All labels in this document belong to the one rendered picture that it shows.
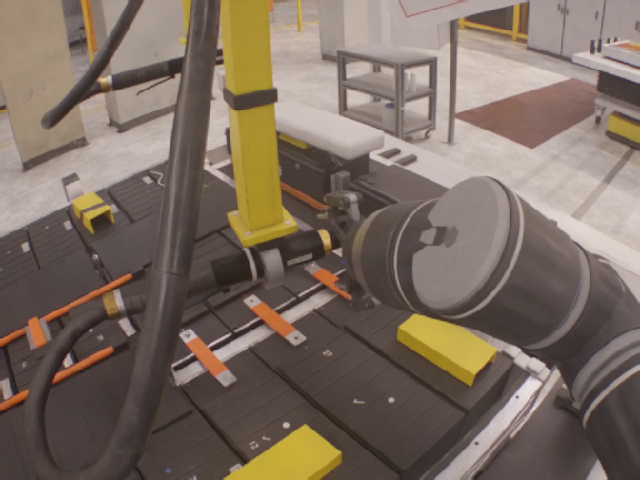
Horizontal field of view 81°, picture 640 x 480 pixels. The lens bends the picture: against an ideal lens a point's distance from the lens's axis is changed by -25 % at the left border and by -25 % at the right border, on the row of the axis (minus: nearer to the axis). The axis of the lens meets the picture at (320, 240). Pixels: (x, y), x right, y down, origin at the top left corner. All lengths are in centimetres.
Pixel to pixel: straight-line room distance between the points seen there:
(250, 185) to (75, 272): 57
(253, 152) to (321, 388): 35
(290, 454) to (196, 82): 46
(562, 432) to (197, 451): 63
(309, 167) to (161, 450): 72
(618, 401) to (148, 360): 36
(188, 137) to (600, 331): 37
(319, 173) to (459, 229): 77
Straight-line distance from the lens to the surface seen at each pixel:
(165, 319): 34
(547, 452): 87
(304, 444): 64
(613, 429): 39
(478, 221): 33
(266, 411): 71
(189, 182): 35
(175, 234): 34
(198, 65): 39
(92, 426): 76
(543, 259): 34
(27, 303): 107
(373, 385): 73
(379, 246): 43
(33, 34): 491
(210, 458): 68
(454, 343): 76
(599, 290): 41
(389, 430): 68
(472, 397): 74
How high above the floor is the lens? 158
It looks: 34 degrees down
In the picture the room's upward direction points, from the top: 3 degrees counter-clockwise
